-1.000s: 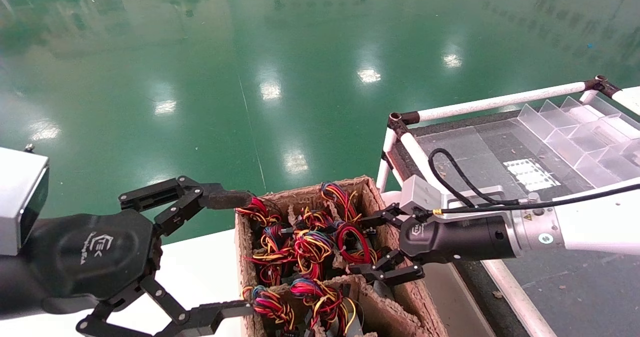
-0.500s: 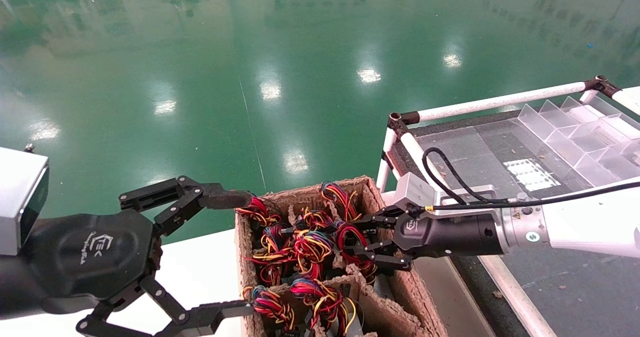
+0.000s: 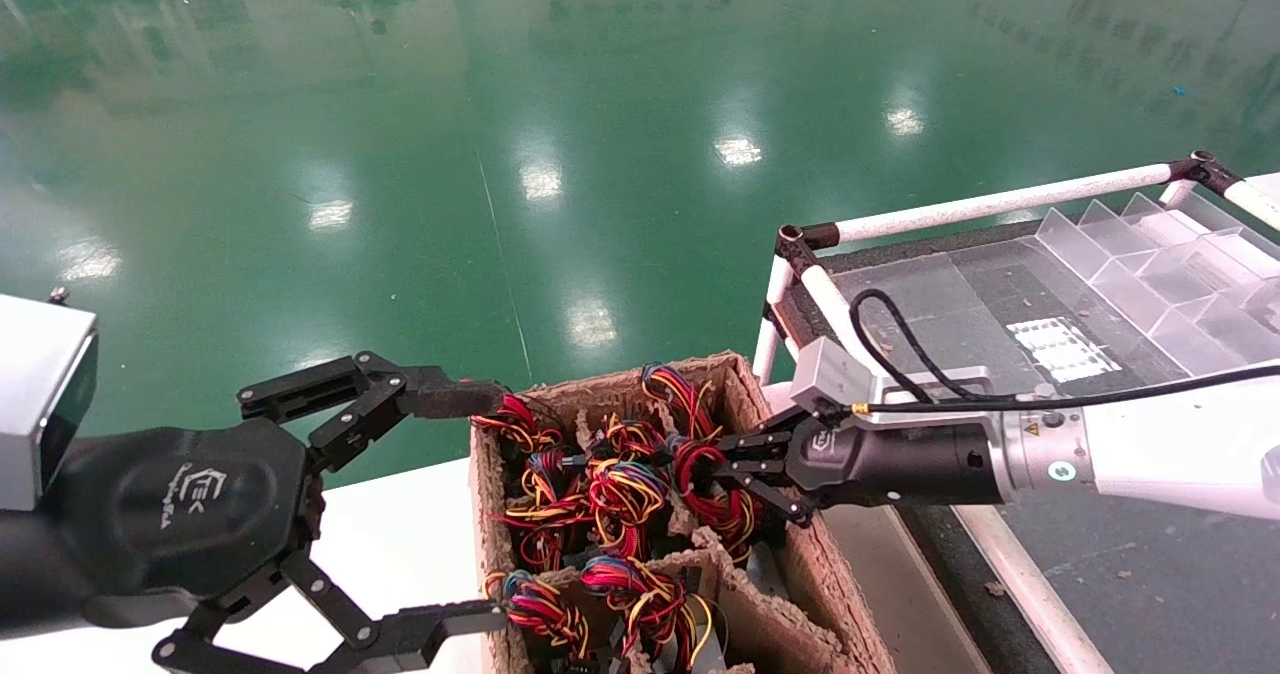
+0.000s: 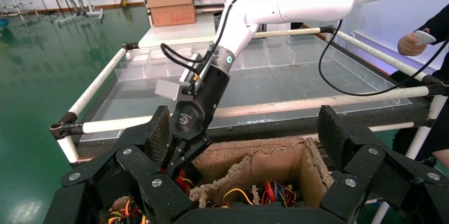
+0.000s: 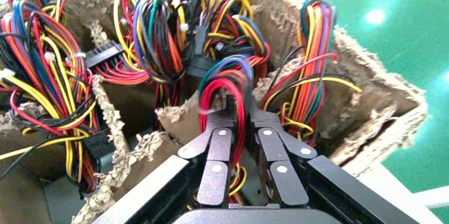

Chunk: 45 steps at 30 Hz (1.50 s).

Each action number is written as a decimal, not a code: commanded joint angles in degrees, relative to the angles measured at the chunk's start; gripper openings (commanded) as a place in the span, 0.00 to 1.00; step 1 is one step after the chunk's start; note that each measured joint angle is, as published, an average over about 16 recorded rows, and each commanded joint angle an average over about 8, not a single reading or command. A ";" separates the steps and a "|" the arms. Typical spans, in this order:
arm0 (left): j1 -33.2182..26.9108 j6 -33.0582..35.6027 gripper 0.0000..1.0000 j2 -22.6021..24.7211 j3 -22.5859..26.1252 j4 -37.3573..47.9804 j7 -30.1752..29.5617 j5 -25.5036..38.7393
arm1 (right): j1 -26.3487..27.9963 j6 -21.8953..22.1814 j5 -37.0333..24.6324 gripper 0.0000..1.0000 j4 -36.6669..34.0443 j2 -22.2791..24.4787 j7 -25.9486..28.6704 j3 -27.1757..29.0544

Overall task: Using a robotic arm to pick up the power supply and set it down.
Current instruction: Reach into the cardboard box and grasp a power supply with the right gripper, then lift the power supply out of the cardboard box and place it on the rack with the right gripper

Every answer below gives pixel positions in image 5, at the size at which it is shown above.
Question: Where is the centre multicolour wire harness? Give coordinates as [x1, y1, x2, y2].
[86, 0, 188, 107]

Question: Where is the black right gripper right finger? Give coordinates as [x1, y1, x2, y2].
[249, 95, 319, 208]

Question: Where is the white frame leg pipe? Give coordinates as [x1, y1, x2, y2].
[417, 187, 449, 210]

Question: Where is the left multicolour wire harness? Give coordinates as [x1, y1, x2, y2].
[0, 0, 106, 195]

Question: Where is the power supply with coloured wires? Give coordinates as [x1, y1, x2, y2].
[186, 0, 272, 79]

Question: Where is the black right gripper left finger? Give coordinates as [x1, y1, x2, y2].
[177, 95, 236, 207]

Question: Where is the multicolour wire harness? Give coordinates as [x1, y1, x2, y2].
[86, 0, 188, 107]
[261, 0, 363, 146]
[0, 0, 106, 195]

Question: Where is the brown cardboard divider box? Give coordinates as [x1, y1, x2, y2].
[0, 0, 429, 224]

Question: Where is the right multicolour wire harness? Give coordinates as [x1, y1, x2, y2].
[261, 0, 363, 146]

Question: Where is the power supply with red wires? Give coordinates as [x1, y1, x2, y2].
[197, 55, 255, 205]

